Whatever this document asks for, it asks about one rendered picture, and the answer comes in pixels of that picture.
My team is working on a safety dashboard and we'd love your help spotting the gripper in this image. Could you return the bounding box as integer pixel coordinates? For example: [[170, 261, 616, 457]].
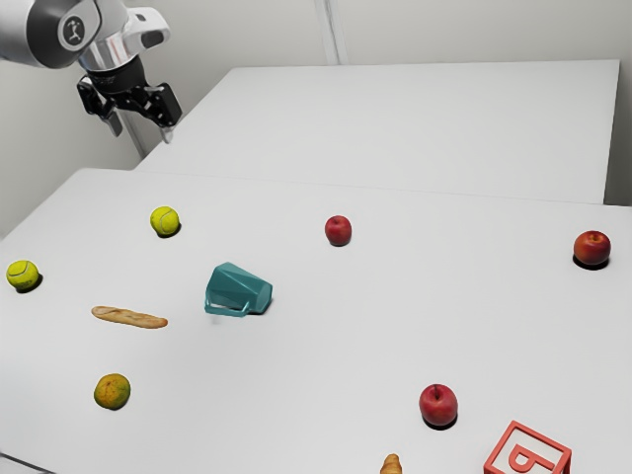
[[75, 55, 184, 145]]

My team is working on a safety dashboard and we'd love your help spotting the teal faceted mug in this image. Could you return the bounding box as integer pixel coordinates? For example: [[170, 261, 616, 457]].
[[203, 261, 275, 319]]

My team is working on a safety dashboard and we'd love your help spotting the yellow-green tennis ball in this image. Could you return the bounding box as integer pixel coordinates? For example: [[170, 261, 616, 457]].
[[149, 205, 181, 236], [6, 260, 40, 291]]

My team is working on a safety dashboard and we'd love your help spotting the baguette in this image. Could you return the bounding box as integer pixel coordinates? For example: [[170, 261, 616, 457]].
[[90, 305, 169, 330]]

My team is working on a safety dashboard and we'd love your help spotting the small dark red apple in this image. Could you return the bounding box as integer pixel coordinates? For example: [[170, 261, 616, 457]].
[[324, 214, 354, 247]]

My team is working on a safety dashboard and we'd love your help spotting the orange with green patches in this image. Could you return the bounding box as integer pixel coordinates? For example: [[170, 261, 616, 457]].
[[93, 372, 132, 411]]

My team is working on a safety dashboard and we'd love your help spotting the large red apple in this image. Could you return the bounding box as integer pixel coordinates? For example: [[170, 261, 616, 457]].
[[419, 383, 459, 426]]

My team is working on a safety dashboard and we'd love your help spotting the red-orange apple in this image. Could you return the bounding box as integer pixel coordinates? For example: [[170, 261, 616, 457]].
[[573, 229, 612, 266]]

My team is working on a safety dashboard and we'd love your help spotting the red letter block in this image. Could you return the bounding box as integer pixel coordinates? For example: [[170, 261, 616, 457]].
[[483, 420, 573, 474]]

